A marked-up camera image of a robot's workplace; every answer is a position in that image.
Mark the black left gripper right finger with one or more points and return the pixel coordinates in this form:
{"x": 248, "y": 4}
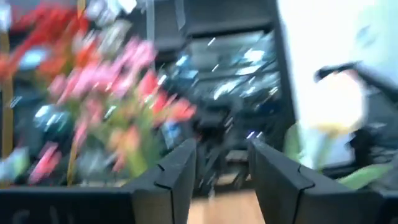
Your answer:
{"x": 311, "y": 205}

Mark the pink flower bunch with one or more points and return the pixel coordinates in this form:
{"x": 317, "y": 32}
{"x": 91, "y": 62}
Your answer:
{"x": 93, "y": 77}

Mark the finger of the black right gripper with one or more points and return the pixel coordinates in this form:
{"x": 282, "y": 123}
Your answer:
{"x": 373, "y": 77}

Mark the red tulip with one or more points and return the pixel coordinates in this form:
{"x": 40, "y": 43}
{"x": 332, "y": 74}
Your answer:
{"x": 147, "y": 84}

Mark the peach tulip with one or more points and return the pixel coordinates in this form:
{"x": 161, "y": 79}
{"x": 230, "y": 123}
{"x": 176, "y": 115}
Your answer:
{"x": 335, "y": 105}

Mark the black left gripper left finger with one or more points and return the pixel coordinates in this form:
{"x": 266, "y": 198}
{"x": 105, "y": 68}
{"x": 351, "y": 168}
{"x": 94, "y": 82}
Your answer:
{"x": 124, "y": 205}

